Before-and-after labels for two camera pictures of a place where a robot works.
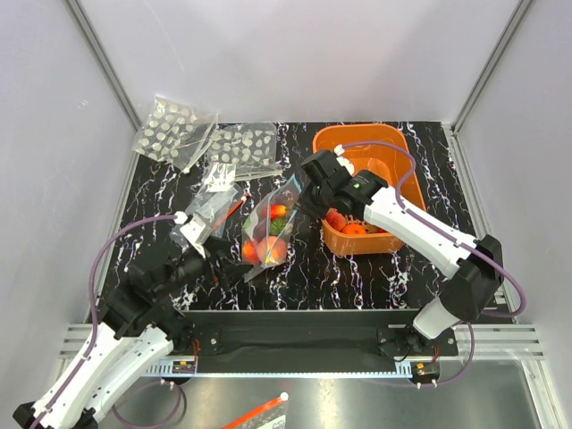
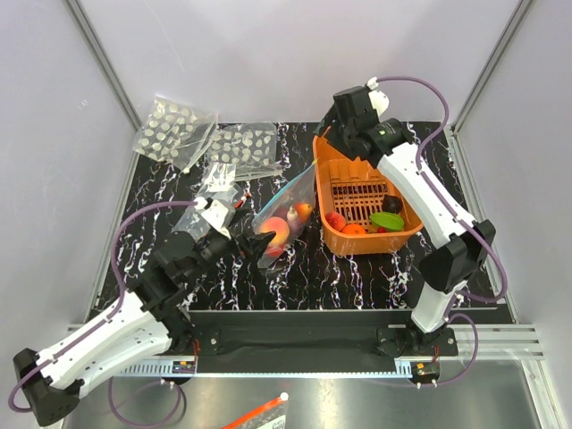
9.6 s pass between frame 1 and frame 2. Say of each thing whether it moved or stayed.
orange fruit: stayed
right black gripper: moved
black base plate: stayed
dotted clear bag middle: stayed
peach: moved
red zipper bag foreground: stayed
